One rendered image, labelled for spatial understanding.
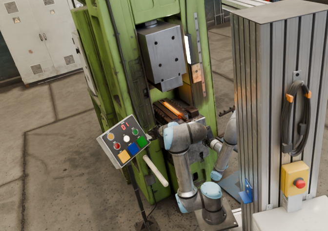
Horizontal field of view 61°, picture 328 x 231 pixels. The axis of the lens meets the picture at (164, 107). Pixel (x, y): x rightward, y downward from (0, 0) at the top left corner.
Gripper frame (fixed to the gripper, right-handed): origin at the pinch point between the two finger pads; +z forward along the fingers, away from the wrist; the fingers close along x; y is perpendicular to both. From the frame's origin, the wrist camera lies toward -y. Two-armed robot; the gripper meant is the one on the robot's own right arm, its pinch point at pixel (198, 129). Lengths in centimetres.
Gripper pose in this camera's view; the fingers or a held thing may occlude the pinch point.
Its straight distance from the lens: 224.4
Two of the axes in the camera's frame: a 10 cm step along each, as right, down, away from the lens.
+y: 1.7, 8.6, 4.7
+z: -4.4, -3.6, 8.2
